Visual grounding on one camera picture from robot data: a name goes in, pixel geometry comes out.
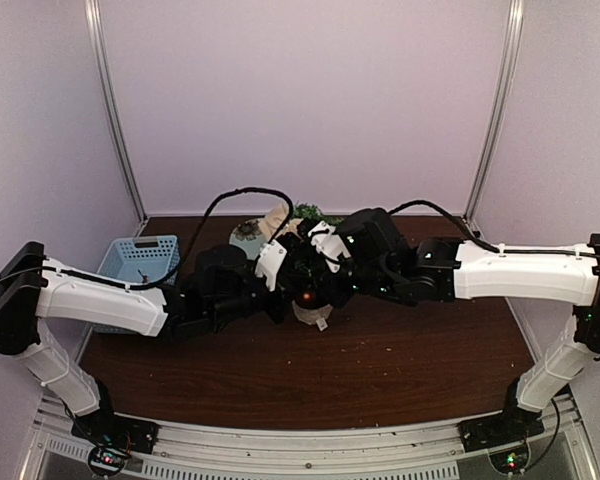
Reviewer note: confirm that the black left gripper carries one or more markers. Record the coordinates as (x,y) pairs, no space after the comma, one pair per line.
(277,309)

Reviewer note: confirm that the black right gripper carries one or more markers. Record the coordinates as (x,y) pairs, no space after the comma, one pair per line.
(336,296)

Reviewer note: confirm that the red brown bauble ornament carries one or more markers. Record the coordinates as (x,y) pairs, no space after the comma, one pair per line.
(310,299)

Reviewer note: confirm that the small green christmas tree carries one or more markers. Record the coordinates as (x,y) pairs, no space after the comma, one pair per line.
(307,266)

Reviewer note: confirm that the white battery box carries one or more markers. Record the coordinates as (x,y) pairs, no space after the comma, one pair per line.
(321,324)

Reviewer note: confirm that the beige fabric bow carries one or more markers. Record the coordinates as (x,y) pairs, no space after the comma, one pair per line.
(273,224)

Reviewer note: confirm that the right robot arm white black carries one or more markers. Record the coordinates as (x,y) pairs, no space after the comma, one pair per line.
(366,254)

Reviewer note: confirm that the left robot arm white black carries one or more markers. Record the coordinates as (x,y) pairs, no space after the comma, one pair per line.
(33,287)

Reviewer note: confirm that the light blue flower plate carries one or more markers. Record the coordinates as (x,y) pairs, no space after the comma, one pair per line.
(248,237)

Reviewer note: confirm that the light blue plastic basket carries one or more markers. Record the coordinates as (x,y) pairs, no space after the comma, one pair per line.
(155,256)

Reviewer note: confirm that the left circuit board with leds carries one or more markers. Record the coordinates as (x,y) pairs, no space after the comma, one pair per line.
(105,462)

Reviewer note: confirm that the circuit board with leds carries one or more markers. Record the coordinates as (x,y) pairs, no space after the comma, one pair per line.
(510,462)
(105,462)

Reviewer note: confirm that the right circuit board with leds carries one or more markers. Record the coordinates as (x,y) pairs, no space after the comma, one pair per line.
(510,462)

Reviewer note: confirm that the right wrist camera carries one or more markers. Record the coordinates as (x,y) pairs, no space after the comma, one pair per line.
(330,247)

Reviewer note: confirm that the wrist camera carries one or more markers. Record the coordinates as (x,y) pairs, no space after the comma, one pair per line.
(274,265)
(330,247)

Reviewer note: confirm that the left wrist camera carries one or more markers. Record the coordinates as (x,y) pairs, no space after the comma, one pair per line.
(274,265)

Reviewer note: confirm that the front aluminium rail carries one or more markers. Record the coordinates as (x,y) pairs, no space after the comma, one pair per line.
(432,450)

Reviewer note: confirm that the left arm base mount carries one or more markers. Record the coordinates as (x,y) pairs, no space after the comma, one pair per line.
(125,434)

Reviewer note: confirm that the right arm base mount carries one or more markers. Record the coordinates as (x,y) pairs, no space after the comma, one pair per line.
(511,425)

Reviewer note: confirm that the left aluminium frame post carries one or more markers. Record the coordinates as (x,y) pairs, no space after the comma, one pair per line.
(97,38)

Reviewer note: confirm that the aluminium frame post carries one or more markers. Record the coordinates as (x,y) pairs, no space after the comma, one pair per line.
(505,79)
(97,38)

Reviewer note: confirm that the right aluminium frame post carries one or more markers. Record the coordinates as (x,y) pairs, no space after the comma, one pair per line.
(505,79)

